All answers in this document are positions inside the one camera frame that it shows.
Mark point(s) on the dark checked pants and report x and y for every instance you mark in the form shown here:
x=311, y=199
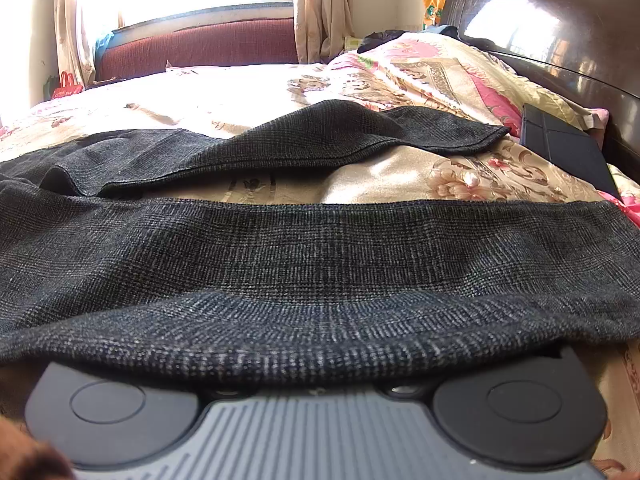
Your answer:
x=94, y=270

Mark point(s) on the floral bedspread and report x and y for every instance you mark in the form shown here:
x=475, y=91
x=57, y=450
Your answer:
x=562, y=410

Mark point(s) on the floral pillow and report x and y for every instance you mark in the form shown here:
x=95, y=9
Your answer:
x=434, y=69

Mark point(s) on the maroon sofa bench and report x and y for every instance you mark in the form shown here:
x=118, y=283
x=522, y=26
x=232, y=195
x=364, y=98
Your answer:
x=227, y=44

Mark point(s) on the black bag on nightstand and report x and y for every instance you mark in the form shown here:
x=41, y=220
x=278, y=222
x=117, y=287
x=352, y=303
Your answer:
x=376, y=39

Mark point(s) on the right beige curtain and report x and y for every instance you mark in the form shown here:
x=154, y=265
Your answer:
x=320, y=29

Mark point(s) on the beige curtain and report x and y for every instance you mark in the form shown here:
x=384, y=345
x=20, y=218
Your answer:
x=74, y=39
x=320, y=29

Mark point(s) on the yellow package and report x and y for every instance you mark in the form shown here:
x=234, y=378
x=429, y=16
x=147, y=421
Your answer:
x=432, y=12

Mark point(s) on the black tablet case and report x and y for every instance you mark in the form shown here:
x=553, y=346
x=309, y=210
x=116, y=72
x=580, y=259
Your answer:
x=566, y=147

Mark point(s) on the blue plastic bag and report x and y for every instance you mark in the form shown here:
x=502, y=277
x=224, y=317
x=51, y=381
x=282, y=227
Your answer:
x=102, y=45

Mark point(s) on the red gift bag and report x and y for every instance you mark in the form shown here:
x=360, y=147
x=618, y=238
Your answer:
x=68, y=86

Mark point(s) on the left beige curtain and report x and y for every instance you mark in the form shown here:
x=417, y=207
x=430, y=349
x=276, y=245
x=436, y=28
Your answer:
x=74, y=39

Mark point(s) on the dark wooden headboard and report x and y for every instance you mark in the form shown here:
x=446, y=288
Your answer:
x=585, y=50

